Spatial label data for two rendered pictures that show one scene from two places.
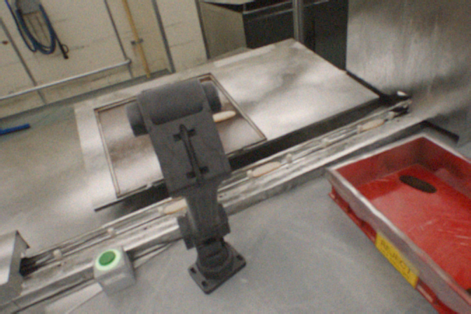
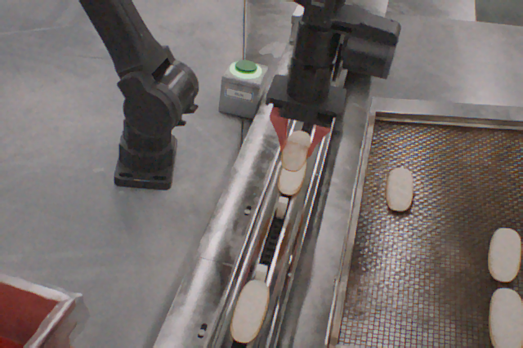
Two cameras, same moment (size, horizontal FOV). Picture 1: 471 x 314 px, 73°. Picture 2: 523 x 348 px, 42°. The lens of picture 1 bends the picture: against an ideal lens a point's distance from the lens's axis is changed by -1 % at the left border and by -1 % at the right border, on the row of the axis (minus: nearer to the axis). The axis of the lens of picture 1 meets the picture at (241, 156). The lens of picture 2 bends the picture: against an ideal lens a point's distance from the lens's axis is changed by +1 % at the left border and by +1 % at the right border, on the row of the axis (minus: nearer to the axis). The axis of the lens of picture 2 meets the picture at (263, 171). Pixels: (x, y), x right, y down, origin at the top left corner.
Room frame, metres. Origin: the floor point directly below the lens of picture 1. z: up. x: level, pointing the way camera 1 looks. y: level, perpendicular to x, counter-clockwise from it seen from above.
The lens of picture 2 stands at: (1.02, -0.56, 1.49)
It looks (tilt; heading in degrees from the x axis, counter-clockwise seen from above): 38 degrees down; 116
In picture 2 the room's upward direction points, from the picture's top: 9 degrees clockwise
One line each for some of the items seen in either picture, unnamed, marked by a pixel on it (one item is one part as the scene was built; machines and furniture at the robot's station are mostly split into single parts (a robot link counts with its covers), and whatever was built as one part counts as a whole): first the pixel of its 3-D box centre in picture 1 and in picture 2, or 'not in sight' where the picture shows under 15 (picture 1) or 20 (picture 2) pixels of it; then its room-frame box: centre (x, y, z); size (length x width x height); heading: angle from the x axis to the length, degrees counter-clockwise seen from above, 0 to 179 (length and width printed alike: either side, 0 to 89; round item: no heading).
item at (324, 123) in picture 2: not in sight; (306, 126); (0.72, 0.17, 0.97); 0.07 x 0.07 x 0.09; 19
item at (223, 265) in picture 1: (214, 257); (147, 143); (0.49, 0.10, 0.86); 0.12 x 0.09 x 0.08; 122
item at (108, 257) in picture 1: (107, 259); (245, 69); (0.51, 0.35, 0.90); 0.04 x 0.04 x 0.02
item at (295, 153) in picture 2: not in sight; (296, 149); (0.71, 0.16, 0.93); 0.10 x 0.04 x 0.01; 109
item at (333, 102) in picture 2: not in sight; (309, 81); (0.71, 0.16, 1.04); 0.10 x 0.07 x 0.07; 19
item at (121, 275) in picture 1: (116, 272); (243, 96); (0.51, 0.35, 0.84); 0.08 x 0.08 x 0.11; 19
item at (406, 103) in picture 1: (404, 101); not in sight; (0.97, -0.60, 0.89); 0.06 x 0.01 x 0.06; 19
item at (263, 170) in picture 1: (265, 168); (250, 308); (0.79, -0.07, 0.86); 0.10 x 0.04 x 0.01; 109
